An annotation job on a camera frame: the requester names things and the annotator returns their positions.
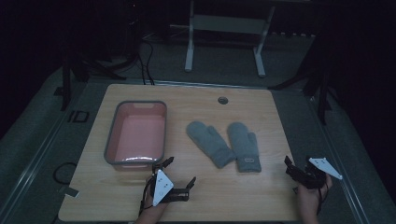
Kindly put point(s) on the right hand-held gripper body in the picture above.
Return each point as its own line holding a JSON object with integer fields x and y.
{"x": 314, "y": 174}

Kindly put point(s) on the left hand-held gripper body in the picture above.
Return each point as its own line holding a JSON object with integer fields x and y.
{"x": 162, "y": 186}

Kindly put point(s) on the pink basin with grey rim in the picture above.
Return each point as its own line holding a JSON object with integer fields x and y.
{"x": 137, "y": 137}

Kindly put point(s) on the plain grey mitten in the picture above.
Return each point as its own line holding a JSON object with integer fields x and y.
{"x": 209, "y": 143}

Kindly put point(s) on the grey mitten with cuff label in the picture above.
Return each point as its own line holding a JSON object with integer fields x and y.
{"x": 244, "y": 146}

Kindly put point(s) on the person's right hand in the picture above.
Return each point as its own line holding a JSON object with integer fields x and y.
{"x": 309, "y": 200}

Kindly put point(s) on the person's left hand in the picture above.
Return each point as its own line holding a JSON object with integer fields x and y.
{"x": 152, "y": 213}

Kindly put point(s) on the round grey table grommet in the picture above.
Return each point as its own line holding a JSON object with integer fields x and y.
{"x": 223, "y": 100}

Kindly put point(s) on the black tripod stand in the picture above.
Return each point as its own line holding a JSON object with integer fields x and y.
{"x": 320, "y": 81}
{"x": 74, "y": 71}

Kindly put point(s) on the grey tape piece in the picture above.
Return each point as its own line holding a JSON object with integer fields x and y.
{"x": 72, "y": 192}

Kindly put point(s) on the white metal stand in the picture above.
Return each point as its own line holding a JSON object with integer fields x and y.
{"x": 224, "y": 25}

